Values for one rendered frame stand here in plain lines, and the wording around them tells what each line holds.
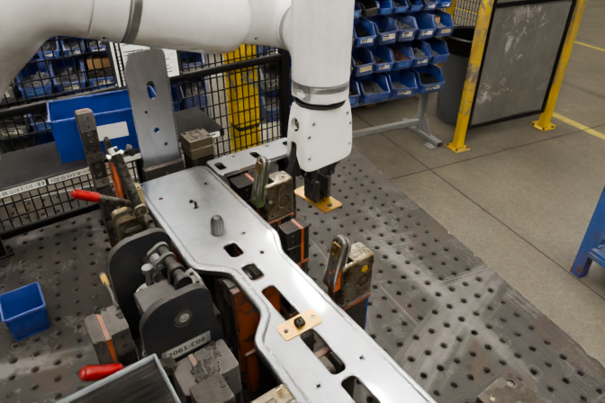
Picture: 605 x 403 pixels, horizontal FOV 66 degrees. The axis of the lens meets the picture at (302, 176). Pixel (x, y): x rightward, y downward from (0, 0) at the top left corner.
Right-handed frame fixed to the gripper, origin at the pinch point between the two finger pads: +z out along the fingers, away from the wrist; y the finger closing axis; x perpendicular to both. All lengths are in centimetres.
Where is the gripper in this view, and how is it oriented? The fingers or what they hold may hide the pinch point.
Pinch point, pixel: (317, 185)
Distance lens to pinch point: 76.9
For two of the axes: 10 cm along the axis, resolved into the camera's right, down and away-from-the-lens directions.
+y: 7.7, -3.2, 5.5
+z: -0.1, 8.6, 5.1
